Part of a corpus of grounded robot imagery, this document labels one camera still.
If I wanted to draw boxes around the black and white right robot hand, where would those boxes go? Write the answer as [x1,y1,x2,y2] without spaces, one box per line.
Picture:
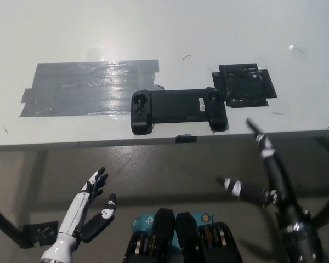
[215,117,316,234]

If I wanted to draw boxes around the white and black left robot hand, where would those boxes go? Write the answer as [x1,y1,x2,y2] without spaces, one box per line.
[40,167,118,261]

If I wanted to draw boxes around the black robot torso teal tops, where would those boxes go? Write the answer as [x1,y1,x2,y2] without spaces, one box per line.
[122,207,243,263]

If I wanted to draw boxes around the black game controller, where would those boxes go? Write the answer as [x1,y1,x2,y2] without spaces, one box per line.
[130,87,229,136]

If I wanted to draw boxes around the black table leg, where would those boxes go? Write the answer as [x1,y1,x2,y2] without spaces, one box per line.
[311,190,329,228]
[0,201,27,249]

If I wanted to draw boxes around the small black tape strip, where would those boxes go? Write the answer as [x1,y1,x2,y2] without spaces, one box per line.
[175,134,197,144]

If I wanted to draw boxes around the black tape patch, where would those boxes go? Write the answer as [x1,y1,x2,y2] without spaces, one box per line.
[211,62,278,108]

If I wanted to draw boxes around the grey duct tape patch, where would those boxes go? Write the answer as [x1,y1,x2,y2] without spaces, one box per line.
[18,59,161,119]

